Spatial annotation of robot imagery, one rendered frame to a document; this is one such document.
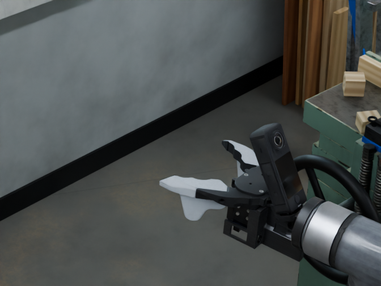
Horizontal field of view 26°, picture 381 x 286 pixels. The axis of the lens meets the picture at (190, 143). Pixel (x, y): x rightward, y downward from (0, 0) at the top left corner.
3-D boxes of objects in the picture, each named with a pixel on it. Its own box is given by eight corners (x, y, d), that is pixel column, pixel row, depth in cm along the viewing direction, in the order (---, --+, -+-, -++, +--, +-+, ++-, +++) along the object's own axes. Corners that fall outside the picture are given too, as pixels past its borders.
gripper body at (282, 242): (217, 232, 113) (293, 270, 107) (223, 179, 108) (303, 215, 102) (248, 209, 118) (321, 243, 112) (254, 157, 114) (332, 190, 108)
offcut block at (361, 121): (381, 132, 178) (382, 120, 176) (360, 134, 177) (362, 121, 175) (375, 122, 181) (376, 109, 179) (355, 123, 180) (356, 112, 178)
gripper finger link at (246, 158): (218, 169, 123) (240, 203, 116) (222, 134, 121) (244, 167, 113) (238, 167, 124) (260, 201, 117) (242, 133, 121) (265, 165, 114)
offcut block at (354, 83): (343, 96, 189) (345, 80, 187) (342, 86, 193) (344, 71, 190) (363, 97, 189) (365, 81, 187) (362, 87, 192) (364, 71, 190)
